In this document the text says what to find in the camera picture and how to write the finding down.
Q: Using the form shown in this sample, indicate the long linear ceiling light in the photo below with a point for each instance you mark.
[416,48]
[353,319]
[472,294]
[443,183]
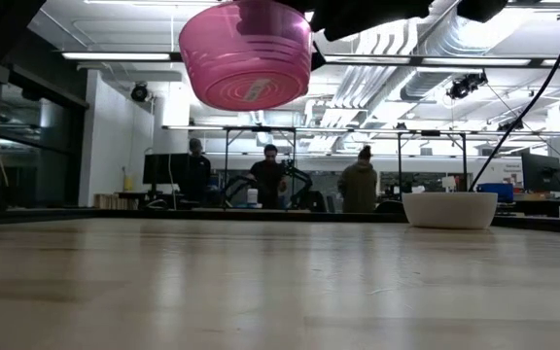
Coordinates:
[115,56]

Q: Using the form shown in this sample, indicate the yellow bottle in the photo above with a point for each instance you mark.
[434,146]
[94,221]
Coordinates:
[128,184]

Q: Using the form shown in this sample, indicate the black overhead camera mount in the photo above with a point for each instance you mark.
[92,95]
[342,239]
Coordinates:
[465,86]

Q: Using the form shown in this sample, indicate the red translucent plastic bowl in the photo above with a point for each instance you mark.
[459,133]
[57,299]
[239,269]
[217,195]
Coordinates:
[241,73]

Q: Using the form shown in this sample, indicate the black round ceiling fixture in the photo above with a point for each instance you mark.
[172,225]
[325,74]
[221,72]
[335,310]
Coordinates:
[139,92]

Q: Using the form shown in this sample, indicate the small white bottle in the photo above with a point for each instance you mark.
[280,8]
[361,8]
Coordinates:
[253,196]

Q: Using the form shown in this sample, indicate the black metal workstation frame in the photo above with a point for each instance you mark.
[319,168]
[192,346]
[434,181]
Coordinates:
[260,129]

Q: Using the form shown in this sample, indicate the white bowl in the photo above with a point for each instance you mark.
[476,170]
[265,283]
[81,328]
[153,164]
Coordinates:
[450,211]

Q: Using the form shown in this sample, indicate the person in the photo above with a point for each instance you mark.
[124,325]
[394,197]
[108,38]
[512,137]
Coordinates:
[197,175]
[266,177]
[358,187]

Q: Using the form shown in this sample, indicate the blue storage bin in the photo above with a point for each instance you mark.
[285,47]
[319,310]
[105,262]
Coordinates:
[501,192]

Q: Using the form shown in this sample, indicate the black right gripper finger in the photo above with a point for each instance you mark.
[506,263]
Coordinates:
[270,14]
[318,57]

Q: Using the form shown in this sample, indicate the black computer monitor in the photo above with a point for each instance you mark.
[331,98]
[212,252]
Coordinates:
[541,172]
[163,168]

